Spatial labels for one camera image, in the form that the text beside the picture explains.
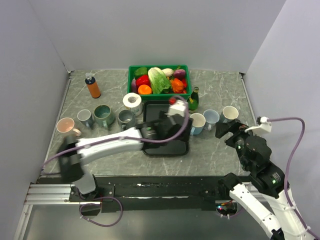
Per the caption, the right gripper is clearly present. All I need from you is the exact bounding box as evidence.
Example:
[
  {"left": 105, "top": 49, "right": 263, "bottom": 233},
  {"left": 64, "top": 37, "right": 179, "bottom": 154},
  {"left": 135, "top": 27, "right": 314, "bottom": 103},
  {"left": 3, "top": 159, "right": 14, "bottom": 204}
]
[{"left": 214, "top": 117, "right": 261, "bottom": 169}]

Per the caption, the pale grey mug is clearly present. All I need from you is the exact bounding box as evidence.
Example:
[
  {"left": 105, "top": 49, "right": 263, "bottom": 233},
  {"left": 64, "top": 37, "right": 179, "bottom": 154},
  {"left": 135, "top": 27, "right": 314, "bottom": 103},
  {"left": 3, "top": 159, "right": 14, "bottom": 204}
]
[{"left": 203, "top": 109, "right": 220, "bottom": 131}]

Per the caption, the grey-blue mug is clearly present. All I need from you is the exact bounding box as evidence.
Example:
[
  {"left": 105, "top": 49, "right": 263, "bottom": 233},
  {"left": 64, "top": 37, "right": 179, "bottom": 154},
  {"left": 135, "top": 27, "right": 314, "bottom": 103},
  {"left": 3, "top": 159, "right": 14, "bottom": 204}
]
[{"left": 218, "top": 106, "right": 239, "bottom": 123}]

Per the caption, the grey mug white rim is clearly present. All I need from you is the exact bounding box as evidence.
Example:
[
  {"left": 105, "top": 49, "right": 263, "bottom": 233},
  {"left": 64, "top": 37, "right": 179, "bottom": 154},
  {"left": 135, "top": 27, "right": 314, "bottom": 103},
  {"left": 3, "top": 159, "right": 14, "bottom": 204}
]
[{"left": 117, "top": 109, "right": 136, "bottom": 131}]

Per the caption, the teal glazed mug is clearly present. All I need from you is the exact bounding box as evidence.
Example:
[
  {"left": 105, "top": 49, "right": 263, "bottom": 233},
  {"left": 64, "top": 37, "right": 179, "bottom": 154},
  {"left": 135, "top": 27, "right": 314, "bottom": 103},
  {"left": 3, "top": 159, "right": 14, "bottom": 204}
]
[{"left": 93, "top": 104, "right": 115, "bottom": 129}]

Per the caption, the small grey mug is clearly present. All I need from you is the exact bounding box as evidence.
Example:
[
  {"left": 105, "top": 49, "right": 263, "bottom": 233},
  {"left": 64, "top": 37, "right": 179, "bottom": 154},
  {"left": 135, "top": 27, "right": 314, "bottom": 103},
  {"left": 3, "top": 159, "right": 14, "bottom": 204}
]
[{"left": 77, "top": 109, "right": 94, "bottom": 130}]

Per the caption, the pink mug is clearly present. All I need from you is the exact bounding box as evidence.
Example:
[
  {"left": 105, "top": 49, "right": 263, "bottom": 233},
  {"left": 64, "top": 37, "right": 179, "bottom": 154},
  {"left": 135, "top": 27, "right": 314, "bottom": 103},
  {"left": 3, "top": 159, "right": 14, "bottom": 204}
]
[{"left": 56, "top": 117, "right": 82, "bottom": 137}]

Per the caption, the light blue mug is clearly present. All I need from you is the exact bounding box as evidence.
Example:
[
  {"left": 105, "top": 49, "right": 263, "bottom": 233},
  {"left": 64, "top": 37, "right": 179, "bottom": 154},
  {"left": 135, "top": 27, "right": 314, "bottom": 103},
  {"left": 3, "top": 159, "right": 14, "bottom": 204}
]
[{"left": 190, "top": 113, "right": 206, "bottom": 136}]

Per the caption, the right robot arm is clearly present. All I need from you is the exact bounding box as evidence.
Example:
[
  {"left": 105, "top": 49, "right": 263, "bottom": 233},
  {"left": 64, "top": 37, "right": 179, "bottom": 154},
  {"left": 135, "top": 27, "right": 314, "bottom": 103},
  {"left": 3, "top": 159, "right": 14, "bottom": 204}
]
[{"left": 215, "top": 116, "right": 319, "bottom": 240}]

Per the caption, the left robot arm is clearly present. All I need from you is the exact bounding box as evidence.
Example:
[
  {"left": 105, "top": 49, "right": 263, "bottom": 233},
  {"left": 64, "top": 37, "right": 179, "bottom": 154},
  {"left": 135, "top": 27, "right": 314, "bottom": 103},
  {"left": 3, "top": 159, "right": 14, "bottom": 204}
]
[{"left": 56, "top": 112, "right": 193, "bottom": 201}]

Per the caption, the black tray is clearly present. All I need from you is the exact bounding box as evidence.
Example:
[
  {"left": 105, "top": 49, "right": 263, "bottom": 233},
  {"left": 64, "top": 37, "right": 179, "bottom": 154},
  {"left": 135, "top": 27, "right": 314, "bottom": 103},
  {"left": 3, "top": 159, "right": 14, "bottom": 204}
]
[{"left": 142, "top": 100, "right": 190, "bottom": 158}]

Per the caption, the green glass bottle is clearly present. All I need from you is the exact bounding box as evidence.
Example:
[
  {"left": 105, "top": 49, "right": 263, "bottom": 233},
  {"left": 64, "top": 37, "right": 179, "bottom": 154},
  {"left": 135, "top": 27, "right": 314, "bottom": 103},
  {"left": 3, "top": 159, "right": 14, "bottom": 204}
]
[{"left": 187, "top": 86, "right": 199, "bottom": 113}]

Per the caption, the orange bumpy pumpkin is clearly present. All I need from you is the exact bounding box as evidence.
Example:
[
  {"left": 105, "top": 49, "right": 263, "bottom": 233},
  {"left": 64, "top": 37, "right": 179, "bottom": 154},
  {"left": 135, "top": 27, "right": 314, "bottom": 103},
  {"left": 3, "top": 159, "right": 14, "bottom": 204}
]
[{"left": 170, "top": 78, "right": 185, "bottom": 94}]

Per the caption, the napa cabbage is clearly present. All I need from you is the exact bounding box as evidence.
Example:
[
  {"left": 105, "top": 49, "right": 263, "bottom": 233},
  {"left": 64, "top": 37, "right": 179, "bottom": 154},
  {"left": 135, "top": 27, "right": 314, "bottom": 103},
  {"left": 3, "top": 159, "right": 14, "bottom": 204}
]
[{"left": 148, "top": 67, "right": 171, "bottom": 95}]

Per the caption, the orange tomato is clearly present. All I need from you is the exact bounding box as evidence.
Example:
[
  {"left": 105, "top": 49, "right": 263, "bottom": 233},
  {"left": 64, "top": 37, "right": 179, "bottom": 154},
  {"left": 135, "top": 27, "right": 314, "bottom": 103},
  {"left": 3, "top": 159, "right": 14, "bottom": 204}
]
[{"left": 138, "top": 84, "right": 153, "bottom": 95}]

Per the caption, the red chili pepper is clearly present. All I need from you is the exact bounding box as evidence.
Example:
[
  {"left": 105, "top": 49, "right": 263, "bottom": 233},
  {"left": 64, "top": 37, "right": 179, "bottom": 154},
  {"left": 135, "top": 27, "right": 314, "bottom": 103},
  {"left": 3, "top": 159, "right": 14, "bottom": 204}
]
[{"left": 181, "top": 78, "right": 188, "bottom": 94}]

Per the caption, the purple eggplant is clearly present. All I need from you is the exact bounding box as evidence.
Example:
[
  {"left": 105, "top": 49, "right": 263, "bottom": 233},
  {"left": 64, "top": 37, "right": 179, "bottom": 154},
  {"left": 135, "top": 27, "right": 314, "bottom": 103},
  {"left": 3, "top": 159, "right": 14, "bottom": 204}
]
[{"left": 130, "top": 78, "right": 138, "bottom": 94}]

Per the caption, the red bell pepper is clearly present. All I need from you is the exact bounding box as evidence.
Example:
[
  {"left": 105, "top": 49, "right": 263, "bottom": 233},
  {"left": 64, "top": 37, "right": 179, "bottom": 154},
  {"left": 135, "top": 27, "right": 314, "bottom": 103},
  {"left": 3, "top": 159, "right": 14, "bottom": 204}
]
[{"left": 135, "top": 74, "right": 151, "bottom": 88}]

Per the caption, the white potato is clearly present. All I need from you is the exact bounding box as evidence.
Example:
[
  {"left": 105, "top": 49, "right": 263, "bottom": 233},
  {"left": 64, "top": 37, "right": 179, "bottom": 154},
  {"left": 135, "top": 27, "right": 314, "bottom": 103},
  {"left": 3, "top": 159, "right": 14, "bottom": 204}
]
[{"left": 162, "top": 68, "right": 174, "bottom": 77}]

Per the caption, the purple onion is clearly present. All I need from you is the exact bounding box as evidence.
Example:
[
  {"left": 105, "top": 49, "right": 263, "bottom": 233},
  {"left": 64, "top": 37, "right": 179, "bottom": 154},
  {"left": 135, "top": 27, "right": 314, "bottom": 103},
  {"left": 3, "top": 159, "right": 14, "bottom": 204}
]
[{"left": 173, "top": 69, "right": 186, "bottom": 80}]

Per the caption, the green bell pepper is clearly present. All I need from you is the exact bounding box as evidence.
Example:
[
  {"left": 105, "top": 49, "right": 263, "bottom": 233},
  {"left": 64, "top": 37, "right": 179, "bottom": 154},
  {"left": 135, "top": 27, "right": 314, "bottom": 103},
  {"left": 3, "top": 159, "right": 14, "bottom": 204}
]
[{"left": 133, "top": 66, "right": 148, "bottom": 80}]

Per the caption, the orange spray bottle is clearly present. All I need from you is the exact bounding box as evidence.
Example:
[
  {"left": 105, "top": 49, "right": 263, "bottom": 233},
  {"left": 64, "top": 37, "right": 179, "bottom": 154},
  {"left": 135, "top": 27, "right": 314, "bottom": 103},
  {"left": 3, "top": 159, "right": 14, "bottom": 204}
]
[{"left": 85, "top": 72, "right": 101, "bottom": 99}]

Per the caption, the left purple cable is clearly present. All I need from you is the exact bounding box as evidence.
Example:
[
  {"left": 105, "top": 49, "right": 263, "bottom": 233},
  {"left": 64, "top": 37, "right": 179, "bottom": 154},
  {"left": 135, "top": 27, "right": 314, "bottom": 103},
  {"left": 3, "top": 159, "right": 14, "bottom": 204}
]
[{"left": 40, "top": 95, "right": 191, "bottom": 175}]

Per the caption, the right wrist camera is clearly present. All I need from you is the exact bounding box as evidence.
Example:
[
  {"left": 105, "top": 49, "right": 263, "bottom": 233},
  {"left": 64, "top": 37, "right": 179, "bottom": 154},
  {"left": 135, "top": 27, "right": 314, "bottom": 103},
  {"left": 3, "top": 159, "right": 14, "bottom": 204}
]
[{"left": 244, "top": 116, "right": 272, "bottom": 136}]

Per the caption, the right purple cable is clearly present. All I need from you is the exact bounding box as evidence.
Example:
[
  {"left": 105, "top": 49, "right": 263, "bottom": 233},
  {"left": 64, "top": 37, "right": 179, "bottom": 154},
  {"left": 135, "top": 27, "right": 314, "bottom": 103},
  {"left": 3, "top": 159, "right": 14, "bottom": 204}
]
[{"left": 270, "top": 117, "right": 320, "bottom": 240}]

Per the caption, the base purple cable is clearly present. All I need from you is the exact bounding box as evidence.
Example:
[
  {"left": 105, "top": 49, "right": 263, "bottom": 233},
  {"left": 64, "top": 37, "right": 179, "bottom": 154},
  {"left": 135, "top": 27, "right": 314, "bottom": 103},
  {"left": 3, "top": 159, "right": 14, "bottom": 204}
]
[{"left": 78, "top": 196, "right": 124, "bottom": 228}]

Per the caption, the aluminium rail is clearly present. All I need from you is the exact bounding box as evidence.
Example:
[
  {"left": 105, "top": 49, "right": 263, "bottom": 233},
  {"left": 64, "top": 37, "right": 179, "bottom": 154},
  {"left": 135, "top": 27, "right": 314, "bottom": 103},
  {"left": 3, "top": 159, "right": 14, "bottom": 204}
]
[{"left": 24, "top": 184, "right": 71, "bottom": 205}]

